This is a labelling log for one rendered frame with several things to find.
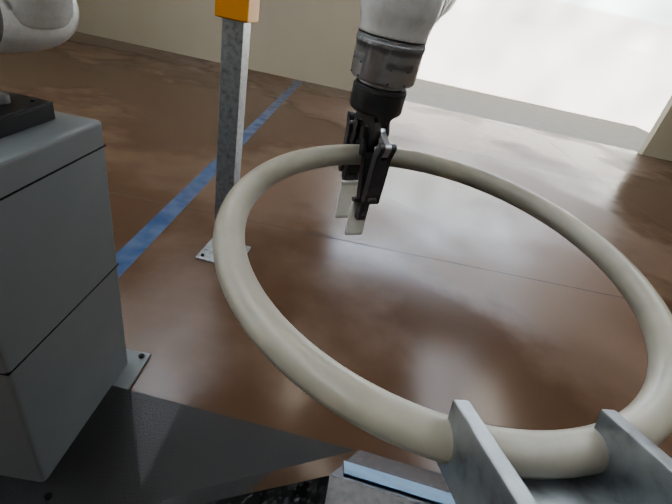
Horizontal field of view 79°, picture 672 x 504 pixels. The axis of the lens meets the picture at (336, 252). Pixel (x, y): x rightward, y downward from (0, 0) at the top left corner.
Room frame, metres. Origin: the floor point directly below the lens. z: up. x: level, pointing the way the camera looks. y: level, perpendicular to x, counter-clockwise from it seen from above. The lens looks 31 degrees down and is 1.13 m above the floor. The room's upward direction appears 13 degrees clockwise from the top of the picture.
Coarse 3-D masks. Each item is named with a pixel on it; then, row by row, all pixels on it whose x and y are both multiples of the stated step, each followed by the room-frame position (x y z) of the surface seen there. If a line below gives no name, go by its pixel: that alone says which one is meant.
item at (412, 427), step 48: (240, 192) 0.39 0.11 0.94; (528, 192) 0.58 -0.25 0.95; (240, 240) 0.32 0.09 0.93; (576, 240) 0.50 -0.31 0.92; (240, 288) 0.25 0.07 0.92; (624, 288) 0.41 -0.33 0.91; (288, 336) 0.22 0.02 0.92; (336, 384) 0.19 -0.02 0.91; (384, 432) 0.17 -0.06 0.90; (432, 432) 0.17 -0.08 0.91; (528, 432) 0.19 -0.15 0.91; (576, 432) 0.20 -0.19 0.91
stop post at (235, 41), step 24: (216, 0) 1.57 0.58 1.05; (240, 0) 1.56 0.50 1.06; (240, 24) 1.58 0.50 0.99; (240, 48) 1.58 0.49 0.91; (240, 72) 1.58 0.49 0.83; (240, 96) 1.60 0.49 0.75; (240, 120) 1.61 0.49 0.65; (240, 144) 1.63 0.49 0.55; (216, 168) 1.59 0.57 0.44; (240, 168) 1.65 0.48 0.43; (216, 192) 1.58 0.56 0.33; (216, 216) 1.58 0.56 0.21
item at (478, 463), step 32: (448, 416) 0.18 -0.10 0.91; (608, 416) 0.20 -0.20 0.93; (480, 448) 0.15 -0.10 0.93; (608, 448) 0.19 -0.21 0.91; (640, 448) 0.17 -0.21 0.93; (448, 480) 0.16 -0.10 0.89; (480, 480) 0.14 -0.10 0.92; (512, 480) 0.13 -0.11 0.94; (544, 480) 0.17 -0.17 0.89; (576, 480) 0.17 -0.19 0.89; (608, 480) 0.17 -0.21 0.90; (640, 480) 0.16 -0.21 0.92
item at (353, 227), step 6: (354, 204) 0.58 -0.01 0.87; (354, 210) 0.59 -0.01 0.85; (348, 216) 0.59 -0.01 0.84; (354, 216) 0.59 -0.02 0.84; (366, 216) 0.60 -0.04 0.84; (348, 222) 0.59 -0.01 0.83; (354, 222) 0.59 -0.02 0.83; (360, 222) 0.60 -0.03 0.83; (348, 228) 0.59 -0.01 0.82; (354, 228) 0.59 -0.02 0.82; (360, 228) 0.60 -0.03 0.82; (348, 234) 0.59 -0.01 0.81; (354, 234) 0.59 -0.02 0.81; (360, 234) 0.60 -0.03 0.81
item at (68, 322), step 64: (64, 128) 0.78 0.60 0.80; (0, 192) 0.57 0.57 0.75; (64, 192) 0.72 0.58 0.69; (0, 256) 0.54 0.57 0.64; (64, 256) 0.69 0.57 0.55; (0, 320) 0.50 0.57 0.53; (64, 320) 0.65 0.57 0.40; (0, 384) 0.48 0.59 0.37; (64, 384) 0.61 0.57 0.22; (128, 384) 0.80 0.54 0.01; (0, 448) 0.48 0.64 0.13; (64, 448) 0.56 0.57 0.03
